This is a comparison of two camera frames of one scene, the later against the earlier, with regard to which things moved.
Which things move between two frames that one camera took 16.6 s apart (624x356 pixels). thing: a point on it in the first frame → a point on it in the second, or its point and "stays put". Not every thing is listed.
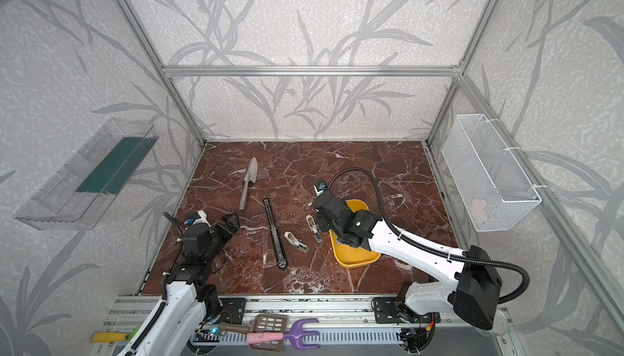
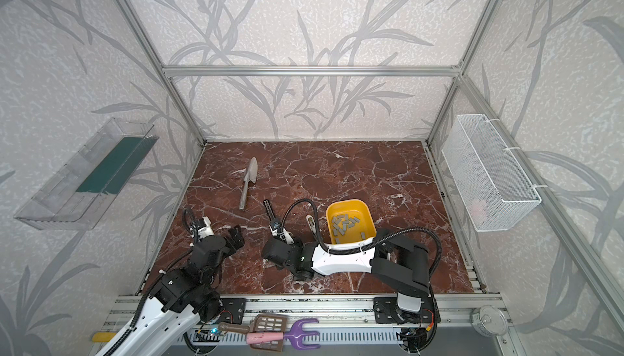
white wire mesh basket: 496,190 stays put
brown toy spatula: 262,323 stays put
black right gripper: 321,204 → 273,224
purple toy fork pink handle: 294,336 stays put
